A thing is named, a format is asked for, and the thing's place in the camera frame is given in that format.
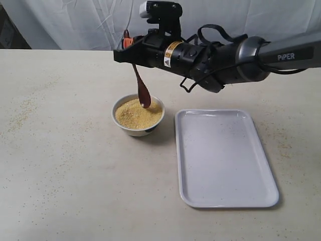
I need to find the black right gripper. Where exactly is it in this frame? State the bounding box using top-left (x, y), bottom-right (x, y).
top-left (113, 29), bottom-right (238, 93)

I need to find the brown wooden spoon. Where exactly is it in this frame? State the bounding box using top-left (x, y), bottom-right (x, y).
top-left (123, 29), bottom-right (151, 108)

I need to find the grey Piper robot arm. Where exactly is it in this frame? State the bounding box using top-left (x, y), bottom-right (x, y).
top-left (113, 24), bottom-right (320, 93)

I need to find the yellow crumbly grain mixture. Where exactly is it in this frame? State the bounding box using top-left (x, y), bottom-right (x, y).
top-left (115, 98), bottom-right (163, 130)

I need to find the white ceramic bowl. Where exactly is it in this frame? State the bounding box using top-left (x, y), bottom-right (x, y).
top-left (112, 94), bottom-right (165, 137)

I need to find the white backdrop cloth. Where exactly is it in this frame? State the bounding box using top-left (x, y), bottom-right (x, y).
top-left (1, 1), bottom-right (320, 50)

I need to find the white rectangular plastic tray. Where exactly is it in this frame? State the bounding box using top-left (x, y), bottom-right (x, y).
top-left (175, 109), bottom-right (279, 208)

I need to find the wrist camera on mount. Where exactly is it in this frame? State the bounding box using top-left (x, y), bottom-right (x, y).
top-left (139, 1), bottom-right (183, 40)

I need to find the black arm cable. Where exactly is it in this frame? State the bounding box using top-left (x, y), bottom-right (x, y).
top-left (179, 24), bottom-right (301, 93)

